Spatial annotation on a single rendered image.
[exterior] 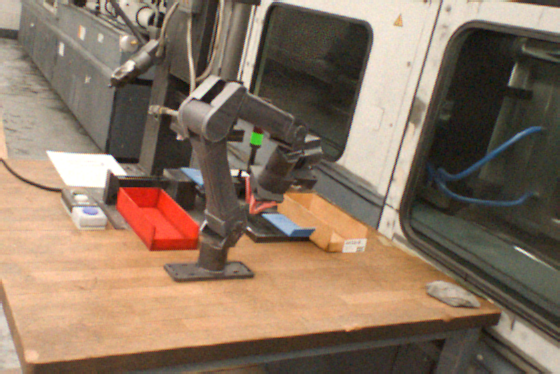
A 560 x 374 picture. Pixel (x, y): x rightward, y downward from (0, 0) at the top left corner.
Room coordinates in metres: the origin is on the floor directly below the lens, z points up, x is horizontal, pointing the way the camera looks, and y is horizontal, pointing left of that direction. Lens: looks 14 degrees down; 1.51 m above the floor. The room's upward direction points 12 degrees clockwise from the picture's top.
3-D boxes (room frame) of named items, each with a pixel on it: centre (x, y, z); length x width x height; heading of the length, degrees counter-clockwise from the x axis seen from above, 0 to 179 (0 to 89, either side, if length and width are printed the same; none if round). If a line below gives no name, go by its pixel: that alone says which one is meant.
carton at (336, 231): (1.68, -0.33, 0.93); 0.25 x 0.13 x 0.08; 30
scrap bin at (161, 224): (1.47, 0.11, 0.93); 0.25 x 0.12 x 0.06; 30
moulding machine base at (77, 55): (7.31, 1.64, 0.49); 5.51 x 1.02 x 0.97; 27
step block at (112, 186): (1.59, 0.24, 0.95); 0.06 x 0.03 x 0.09; 120
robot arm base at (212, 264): (1.29, -0.04, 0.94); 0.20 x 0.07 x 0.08; 120
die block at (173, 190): (1.71, 0.02, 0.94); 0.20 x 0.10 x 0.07; 120
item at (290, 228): (1.62, -0.23, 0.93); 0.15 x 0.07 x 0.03; 32
